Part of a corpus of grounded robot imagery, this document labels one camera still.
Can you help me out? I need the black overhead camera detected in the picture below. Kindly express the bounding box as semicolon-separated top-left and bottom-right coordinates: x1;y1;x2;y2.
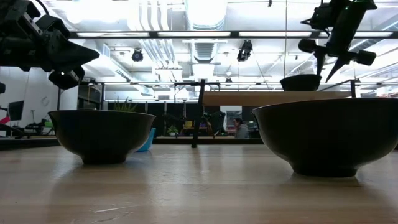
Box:
236;39;254;63

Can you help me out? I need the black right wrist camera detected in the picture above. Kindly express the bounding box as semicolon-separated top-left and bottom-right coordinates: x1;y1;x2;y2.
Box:
300;0;341;35

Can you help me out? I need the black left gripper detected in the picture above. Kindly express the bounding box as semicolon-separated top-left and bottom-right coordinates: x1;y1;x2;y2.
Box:
0;0;101;73

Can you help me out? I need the green succulent in dark pot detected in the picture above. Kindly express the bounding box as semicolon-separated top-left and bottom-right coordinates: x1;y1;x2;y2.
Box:
113;96;138;113

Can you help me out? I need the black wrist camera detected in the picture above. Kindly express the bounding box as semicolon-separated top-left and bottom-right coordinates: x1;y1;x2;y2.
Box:
48;66;85;90
300;0;341;35

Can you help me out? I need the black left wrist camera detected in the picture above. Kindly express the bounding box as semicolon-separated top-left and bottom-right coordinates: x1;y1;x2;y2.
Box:
48;66;85;90

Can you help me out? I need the wooden shelf black metal frame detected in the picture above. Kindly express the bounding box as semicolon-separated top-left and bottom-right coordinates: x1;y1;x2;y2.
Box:
191;78;357;149

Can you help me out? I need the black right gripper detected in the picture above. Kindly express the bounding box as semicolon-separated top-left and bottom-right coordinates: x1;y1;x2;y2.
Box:
297;0;379;84

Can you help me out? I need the round silver ventilation duct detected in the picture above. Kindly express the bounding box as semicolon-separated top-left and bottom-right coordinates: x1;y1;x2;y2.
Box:
185;0;228;31

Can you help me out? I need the black computer monitor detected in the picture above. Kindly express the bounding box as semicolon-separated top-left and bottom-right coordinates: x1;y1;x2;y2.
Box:
7;100;25;122

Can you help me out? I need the black round ceiling spotlight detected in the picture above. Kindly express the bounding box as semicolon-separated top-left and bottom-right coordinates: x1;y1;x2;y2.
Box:
131;47;144;63

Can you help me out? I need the blue plastic bowl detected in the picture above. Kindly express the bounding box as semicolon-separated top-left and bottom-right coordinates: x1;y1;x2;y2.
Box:
136;127;157;153

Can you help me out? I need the thin vertical pole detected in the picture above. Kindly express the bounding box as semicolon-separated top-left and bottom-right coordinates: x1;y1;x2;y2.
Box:
284;0;288;78

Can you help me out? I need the person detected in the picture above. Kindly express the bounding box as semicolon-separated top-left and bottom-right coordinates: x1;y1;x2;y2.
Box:
233;117;250;139

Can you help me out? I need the black bowl floral interior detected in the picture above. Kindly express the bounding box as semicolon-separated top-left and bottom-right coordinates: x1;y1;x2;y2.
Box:
48;109;156;165
251;97;398;179
279;73;323;92

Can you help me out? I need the small potted plant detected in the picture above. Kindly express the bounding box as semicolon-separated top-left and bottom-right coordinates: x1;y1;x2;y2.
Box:
166;124;180;137

